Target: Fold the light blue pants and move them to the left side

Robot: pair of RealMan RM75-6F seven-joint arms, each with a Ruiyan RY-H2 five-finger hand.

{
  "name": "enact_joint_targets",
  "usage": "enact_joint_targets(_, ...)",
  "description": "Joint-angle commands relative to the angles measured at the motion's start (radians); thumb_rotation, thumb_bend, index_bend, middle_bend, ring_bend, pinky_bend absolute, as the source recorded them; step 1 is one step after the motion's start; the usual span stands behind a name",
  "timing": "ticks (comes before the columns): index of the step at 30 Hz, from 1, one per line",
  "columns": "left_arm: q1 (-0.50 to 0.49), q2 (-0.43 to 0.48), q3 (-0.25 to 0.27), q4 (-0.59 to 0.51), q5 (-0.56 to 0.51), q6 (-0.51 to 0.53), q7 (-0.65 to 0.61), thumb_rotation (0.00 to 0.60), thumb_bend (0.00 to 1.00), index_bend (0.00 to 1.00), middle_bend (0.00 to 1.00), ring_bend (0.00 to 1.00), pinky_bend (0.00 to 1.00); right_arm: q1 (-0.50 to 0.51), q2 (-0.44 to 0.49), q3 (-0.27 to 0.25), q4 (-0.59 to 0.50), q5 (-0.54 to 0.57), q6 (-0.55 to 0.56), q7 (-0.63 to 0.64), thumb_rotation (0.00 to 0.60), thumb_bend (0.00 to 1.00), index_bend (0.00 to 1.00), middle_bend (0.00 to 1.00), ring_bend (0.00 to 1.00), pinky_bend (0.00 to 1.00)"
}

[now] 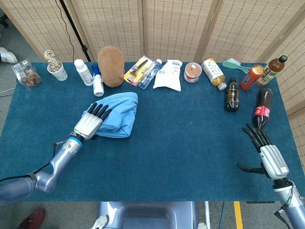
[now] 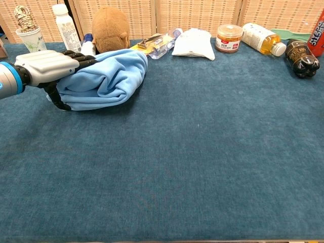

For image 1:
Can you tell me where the orange drink can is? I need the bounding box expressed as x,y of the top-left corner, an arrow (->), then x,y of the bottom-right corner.
239,64 -> 265,91

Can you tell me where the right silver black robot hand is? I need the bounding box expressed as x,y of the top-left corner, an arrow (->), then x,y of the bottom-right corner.
235,123 -> 293,191

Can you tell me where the white sneaker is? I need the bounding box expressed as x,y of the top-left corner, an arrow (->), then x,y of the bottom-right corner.
0,47 -> 19,64

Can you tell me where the blue-grey robot torso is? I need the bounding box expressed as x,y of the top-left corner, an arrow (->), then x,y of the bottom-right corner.
97,201 -> 198,229

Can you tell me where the clear box of brown pastries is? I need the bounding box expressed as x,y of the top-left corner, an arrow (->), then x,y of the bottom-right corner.
11,59 -> 43,89

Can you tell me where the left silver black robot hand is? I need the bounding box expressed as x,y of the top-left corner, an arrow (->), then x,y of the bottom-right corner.
69,103 -> 113,143

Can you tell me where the white paper cup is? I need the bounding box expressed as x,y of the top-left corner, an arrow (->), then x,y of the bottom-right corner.
47,63 -> 68,82

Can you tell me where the white soft pouch bag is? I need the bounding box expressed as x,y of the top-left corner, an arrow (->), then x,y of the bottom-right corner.
152,59 -> 183,92

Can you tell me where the teal table cloth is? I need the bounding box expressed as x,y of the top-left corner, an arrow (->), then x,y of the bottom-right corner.
0,62 -> 305,202

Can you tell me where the tall white plastic bottle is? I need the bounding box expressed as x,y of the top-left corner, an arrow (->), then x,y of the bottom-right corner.
74,59 -> 94,86

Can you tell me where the white bottle with blue cap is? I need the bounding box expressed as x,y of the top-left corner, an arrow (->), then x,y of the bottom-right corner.
91,63 -> 105,97

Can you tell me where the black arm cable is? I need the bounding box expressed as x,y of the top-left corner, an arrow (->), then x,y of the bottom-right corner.
0,142 -> 65,183
274,205 -> 290,229

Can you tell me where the thin black hanging cable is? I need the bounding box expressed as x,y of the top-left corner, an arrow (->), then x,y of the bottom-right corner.
55,0 -> 74,63

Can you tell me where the round jar with red label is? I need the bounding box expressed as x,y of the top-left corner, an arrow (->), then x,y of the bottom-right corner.
183,62 -> 203,84

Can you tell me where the clear plastic toothbrush pack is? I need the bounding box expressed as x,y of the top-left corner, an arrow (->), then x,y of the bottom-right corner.
138,59 -> 163,90

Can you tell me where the braided rope coil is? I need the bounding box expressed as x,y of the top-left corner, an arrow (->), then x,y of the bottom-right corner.
44,49 -> 62,72

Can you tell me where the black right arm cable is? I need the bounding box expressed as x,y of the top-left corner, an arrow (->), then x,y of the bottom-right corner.
274,205 -> 290,229

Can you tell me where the yellow tea bottle white label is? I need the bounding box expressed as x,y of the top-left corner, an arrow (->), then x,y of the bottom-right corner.
201,58 -> 227,91

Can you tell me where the cola bottle red label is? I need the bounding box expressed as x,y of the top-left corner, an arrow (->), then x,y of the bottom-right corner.
254,87 -> 273,131

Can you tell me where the black tripod stand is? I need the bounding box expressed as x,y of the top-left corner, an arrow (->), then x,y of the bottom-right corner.
58,0 -> 92,62

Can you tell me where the black coffee bottle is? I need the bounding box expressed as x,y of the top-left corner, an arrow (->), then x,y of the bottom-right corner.
225,77 -> 240,112

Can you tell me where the white table leg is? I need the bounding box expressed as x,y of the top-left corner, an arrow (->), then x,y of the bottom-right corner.
204,201 -> 212,229

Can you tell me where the light green brush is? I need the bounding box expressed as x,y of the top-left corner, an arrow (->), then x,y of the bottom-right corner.
222,58 -> 250,74

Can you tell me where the brown plush toy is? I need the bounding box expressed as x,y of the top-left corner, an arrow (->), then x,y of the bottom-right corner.
97,46 -> 125,88

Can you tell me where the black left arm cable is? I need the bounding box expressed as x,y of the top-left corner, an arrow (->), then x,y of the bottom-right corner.
0,142 -> 65,183

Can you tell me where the red shoe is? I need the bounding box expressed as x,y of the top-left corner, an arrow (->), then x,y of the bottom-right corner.
19,208 -> 46,229

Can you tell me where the razor in yellow blister pack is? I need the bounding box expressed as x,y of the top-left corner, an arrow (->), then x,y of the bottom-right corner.
123,55 -> 154,87

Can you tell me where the brown tea bottle green cap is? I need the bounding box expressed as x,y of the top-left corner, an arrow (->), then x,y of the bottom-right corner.
256,55 -> 288,87

